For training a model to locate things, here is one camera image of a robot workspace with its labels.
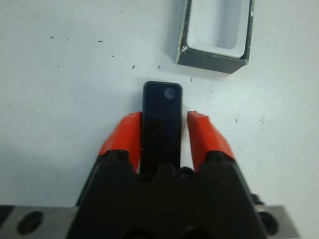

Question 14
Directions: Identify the black slim camera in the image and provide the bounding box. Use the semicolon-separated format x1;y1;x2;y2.
139;80;184;180

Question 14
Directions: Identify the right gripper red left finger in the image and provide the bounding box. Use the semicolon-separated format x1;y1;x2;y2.
96;112;144;175

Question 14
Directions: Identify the camera box with white inlay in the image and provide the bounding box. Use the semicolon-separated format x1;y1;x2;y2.
174;0;255;75

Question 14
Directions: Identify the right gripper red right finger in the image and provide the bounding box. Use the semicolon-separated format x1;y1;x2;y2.
187;110;236;174

